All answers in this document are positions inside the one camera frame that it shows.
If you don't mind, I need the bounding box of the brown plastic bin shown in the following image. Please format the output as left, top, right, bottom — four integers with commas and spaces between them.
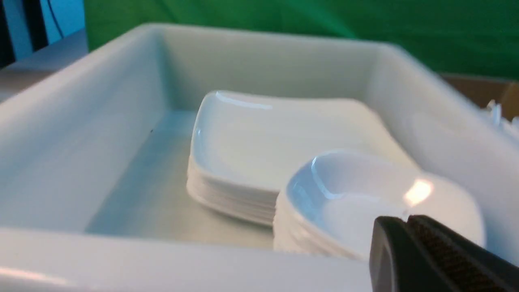
440, 73, 519, 121

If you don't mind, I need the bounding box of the stack of white bowls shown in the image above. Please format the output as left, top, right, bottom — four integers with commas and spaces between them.
273, 151, 487, 261

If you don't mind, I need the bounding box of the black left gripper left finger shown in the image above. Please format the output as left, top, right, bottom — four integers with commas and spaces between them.
369, 216, 439, 292

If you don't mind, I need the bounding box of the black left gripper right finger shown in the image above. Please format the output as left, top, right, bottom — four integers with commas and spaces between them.
407, 215, 518, 292

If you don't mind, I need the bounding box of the large white plastic tub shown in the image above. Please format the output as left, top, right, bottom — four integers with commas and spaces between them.
0, 24, 518, 292

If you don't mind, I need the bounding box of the pile of white spoons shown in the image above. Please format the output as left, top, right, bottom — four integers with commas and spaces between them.
483, 99, 519, 141

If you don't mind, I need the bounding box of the green cloth backdrop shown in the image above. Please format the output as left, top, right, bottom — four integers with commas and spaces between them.
84, 0, 519, 79

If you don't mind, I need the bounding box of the stack of white square plates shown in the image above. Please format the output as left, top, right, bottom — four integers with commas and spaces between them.
187, 90, 418, 227

